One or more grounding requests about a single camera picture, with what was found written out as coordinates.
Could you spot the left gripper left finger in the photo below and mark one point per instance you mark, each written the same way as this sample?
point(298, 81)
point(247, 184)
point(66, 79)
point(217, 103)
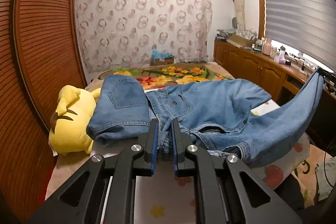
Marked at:
point(103, 187)

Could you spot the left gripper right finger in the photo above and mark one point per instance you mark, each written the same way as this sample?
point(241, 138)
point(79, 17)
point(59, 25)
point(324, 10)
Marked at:
point(226, 189)

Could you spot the blue denim jeans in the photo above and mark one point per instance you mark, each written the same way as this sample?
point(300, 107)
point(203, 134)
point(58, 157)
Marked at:
point(218, 116)

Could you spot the yellow plush toy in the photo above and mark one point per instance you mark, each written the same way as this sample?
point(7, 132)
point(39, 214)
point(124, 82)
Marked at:
point(69, 121)

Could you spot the white strawberry flower sheet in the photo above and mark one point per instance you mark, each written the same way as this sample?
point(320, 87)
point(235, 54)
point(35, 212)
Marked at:
point(165, 198)

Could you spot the folded blue jeans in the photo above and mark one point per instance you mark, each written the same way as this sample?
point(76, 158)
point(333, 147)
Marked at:
point(122, 111)

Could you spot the wooden sideboard cabinet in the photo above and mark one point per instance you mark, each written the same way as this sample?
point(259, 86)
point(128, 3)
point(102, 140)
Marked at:
point(282, 82)

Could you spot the beige floral blanket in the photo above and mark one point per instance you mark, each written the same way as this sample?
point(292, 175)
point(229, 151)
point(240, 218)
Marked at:
point(296, 189)

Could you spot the pink bottle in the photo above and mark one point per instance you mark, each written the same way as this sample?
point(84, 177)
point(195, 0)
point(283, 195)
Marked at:
point(267, 47)

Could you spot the cardboard box on sideboard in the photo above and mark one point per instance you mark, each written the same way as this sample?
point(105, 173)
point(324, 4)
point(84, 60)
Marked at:
point(241, 41)

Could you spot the wooden louvered wardrobe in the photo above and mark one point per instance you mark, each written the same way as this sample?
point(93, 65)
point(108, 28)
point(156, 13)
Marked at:
point(39, 55)

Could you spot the cardboard box with blue items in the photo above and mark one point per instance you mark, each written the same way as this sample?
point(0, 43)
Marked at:
point(161, 58)

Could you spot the patterned sheer curtain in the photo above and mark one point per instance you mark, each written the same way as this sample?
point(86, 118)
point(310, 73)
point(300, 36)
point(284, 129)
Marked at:
point(125, 33)

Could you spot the grey zebra window blind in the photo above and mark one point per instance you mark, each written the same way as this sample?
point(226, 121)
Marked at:
point(306, 25)

